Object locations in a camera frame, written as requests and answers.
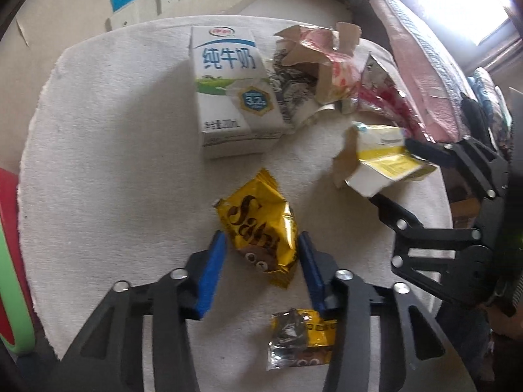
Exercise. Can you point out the dark cloth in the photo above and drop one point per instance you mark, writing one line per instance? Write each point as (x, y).
(470, 114)

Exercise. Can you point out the torn yellow white carton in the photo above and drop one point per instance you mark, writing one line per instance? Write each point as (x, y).
(384, 159)

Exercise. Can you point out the red bin with green rim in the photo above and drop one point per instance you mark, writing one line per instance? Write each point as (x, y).
(12, 273)

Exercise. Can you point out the white towel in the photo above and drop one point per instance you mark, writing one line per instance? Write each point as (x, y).
(122, 171)

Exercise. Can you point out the white milk carton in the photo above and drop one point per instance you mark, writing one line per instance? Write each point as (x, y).
(229, 90)

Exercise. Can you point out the yellow brown snack wrapper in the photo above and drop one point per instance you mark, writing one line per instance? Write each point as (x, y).
(261, 220)

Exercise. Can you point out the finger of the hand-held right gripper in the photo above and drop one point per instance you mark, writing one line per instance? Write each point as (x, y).
(402, 228)
(433, 153)

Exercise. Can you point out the bed with checked quilt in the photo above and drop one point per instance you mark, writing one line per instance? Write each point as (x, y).
(416, 49)

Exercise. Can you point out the torn pink paper carton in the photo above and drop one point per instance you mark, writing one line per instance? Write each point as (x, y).
(314, 49)

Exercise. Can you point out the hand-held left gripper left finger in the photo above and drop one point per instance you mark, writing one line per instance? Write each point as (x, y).
(212, 273)

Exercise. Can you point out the crumpled yellow silver wrapper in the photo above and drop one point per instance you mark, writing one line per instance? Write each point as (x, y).
(294, 335)

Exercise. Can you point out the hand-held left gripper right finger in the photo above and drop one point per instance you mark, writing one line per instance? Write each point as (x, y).
(312, 269)

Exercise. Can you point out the blue patterned pillow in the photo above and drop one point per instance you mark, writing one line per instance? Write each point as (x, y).
(490, 94)

